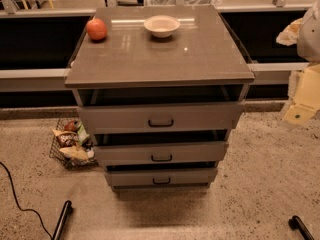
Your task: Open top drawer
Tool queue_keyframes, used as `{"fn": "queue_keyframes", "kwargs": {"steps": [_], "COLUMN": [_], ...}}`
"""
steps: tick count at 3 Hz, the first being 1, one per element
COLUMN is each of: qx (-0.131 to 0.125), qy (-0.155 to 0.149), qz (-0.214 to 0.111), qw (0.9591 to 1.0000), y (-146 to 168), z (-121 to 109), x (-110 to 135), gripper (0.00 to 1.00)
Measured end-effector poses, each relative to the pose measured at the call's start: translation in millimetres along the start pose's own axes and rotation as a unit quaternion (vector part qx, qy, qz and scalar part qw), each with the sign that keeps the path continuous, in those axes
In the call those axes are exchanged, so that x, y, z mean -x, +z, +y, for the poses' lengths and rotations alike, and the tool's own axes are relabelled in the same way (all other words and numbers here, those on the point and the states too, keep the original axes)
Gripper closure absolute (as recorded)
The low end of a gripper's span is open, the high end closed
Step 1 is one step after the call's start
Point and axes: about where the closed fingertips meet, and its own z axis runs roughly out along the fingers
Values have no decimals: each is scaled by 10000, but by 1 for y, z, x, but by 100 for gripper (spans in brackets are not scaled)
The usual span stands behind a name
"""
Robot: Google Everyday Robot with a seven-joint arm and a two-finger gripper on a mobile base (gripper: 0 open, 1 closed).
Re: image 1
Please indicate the grey middle drawer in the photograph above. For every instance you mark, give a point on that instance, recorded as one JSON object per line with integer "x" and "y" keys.
{"x": 161, "y": 153}

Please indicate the red apple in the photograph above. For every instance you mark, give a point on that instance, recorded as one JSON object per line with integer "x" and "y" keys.
{"x": 96, "y": 29}

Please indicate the wire basket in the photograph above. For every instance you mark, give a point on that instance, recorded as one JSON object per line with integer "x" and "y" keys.
{"x": 67, "y": 162}

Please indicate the grey drawer cabinet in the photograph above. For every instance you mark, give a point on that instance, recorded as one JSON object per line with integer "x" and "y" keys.
{"x": 198, "y": 63}

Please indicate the green snack packet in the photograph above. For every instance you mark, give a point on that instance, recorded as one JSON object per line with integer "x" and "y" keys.
{"x": 83, "y": 136}

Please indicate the grey top drawer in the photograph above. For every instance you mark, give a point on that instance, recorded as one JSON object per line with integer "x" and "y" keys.
{"x": 160, "y": 118}

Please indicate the yellow chip bag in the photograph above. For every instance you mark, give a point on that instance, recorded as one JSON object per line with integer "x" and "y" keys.
{"x": 74, "y": 152}

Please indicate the black right base leg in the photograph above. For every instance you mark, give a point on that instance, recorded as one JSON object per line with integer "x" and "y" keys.
{"x": 296, "y": 223}

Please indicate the brown snack bag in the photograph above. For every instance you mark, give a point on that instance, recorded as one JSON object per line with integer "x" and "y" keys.
{"x": 65, "y": 138}

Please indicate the white bowl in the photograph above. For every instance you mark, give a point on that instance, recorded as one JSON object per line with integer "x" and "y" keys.
{"x": 161, "y": 26}

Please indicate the grey drawer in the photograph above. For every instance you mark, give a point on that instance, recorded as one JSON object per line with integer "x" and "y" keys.
{"x": 160, "y": 177}
{"x": 161, "y": 153}
{"x": 160, "y": 118}

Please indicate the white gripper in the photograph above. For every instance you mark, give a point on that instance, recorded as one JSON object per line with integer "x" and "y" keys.
{"x": 310, "y": 39}

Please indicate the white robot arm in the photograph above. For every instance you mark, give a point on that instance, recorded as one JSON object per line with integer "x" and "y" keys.
{"x": 305, "y": 33}

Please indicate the black left base leg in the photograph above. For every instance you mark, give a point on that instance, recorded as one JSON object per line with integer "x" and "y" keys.
{"x": 65, "y": 213}

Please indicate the black base leg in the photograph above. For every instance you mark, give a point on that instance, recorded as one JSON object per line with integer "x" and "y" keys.
{"x": 65, "y": 213}
{"x": 296, "y": 223}

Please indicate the grey bottom drawer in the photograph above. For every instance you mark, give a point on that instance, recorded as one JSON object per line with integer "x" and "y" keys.
{"x": 160, "y": 177}

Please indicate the red soda can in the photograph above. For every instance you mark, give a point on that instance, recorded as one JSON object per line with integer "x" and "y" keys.
{"x": 72, "y": 126}

